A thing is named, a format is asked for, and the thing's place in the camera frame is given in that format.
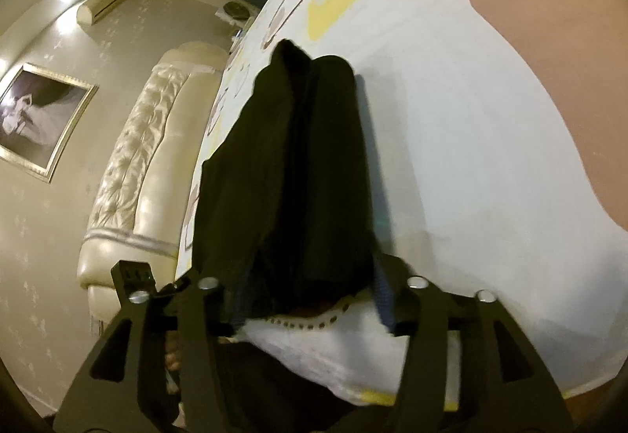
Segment black pants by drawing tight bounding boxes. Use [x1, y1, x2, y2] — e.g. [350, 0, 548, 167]
[193, 40, 376, 327]

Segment cream tufted leather headboard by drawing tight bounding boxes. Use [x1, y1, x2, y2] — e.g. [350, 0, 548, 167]
[77, 42, 228, 322]

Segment round nightstand object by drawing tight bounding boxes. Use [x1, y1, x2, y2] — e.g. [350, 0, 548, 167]
[215, 1, 259, 28]

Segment white patterned bed sheet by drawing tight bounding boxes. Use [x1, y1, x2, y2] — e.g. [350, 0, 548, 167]
[199, 0, 627, 406]

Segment framed black-white wall picture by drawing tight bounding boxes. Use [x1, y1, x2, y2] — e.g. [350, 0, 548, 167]
[1, 62, 98, 182]

